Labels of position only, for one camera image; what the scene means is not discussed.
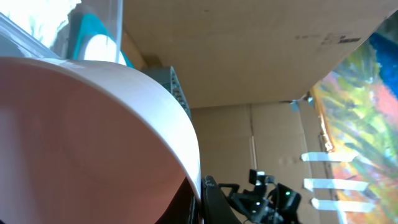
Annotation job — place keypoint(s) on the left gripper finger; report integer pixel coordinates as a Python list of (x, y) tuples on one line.
[(214, 207)]

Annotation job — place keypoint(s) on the small white plate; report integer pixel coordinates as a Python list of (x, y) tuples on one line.
[(91, 142)]

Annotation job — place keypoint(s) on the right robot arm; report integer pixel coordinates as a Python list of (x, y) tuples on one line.
[(267, 202)]

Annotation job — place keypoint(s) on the grey dish rack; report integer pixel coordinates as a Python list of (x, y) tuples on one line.
[(167, 77)]

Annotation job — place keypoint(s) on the cardboard backdrop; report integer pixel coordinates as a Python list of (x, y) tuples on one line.
[(247, 69)]

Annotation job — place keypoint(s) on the colourful painted poster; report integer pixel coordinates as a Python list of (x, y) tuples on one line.
[(358, 103)]

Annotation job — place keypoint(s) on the teal serving tray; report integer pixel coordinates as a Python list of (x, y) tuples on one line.
[(89, 39)]

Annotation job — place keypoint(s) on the clear plastic bin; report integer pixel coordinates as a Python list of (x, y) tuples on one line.
[(40, 28)]

